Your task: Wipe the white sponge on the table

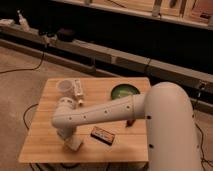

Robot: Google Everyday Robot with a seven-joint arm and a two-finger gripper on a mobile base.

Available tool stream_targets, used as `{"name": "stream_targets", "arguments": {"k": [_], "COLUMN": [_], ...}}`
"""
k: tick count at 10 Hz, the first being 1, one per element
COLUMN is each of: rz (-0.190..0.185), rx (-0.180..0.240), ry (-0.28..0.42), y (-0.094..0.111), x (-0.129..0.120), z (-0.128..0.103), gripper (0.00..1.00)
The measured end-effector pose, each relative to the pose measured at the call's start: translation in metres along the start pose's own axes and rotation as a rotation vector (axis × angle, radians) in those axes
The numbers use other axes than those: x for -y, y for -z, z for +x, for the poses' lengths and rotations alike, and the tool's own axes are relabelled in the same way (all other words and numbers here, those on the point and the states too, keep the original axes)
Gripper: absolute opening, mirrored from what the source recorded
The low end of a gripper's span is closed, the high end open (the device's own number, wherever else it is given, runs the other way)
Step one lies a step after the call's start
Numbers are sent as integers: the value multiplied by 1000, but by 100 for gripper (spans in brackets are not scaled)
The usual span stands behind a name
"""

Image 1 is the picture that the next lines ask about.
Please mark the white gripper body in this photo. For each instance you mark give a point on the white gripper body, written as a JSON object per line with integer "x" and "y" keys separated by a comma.
{"x": 67, "y": 134}

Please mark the white sponge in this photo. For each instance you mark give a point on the white sponge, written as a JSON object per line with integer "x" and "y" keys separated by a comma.
{"x": 73, "y": 143}

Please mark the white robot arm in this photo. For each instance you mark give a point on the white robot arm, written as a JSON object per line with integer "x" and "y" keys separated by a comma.
{"x": 171, "y": 128}

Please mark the black white eraser block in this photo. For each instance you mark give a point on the black white eraser block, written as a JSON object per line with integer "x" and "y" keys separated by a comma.
{"x": 103, "y": 135}

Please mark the clear plastic cup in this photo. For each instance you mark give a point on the clear plastic cup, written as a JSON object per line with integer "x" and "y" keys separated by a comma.
{"x": 65, "y": 87}

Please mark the white rectangular box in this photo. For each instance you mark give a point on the white rectangular box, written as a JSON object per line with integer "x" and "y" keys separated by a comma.
{"x": 78, "y": 90}

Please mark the small red object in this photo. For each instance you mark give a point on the small red object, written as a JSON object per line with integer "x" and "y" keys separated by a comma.
{"x": 129, "y": 123}

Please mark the green bowl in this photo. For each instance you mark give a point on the green bowl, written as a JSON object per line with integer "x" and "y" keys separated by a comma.
{"x": 123, "y": 90}

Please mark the black round object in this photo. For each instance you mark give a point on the black round object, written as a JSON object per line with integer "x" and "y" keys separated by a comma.
{"x": 66, "y": 35}

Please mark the white spray bottle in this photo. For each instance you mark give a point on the white spray bottle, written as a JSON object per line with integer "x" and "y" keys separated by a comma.
{"x": 23, "y": 22}

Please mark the long grey wall rail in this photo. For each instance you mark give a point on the long grey wall rail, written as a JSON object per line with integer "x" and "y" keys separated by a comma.
{"x": 181, "y": 75}

